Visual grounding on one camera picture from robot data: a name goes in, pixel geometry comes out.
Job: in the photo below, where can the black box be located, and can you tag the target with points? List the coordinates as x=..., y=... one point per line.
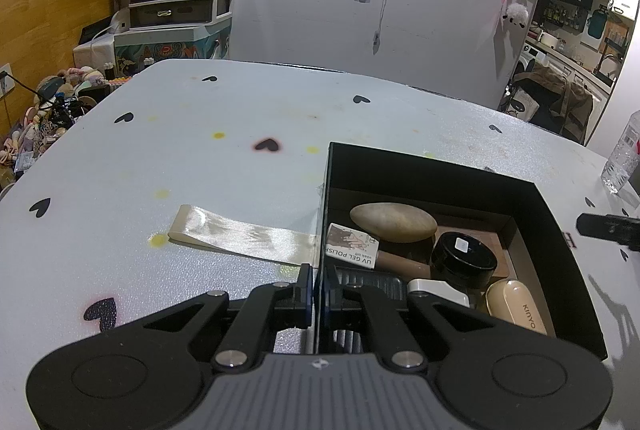
x=467, y=197

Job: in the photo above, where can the beige earbuds case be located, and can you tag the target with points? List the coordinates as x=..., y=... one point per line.
x=511, y=301

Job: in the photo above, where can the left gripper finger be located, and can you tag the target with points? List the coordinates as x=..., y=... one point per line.
x=332, y=295
x=304, y=296

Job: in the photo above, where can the white charger cube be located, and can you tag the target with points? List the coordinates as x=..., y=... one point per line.
x=440, y=289

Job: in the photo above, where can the white plush toy on wall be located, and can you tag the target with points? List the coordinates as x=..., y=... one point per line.
x=516, y=14

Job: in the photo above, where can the black opposite left gripper finger tip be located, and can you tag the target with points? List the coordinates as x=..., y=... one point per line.
x=623, y=230

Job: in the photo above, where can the pile of plush toys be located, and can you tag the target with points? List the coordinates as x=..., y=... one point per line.
x=59, y=103

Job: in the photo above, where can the white wall socket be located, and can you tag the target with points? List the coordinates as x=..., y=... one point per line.
x=6, y=82

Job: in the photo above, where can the black device in box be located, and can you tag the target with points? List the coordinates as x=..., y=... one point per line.
x=371, y=322

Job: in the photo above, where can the beige oval stone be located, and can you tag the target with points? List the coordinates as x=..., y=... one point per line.
x=394, y=222

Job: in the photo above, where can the black round jar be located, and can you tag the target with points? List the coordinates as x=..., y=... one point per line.
x=462, y=261

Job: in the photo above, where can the clear plastic water bottle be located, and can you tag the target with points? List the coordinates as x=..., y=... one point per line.
x=624, y=159

